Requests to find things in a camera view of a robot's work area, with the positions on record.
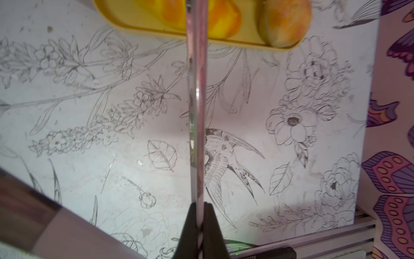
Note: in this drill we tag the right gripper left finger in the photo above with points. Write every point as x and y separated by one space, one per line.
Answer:
187 245

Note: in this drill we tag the small oval bread roll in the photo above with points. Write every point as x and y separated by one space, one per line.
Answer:
283 23

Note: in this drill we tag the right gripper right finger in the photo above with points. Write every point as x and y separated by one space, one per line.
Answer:
213 243

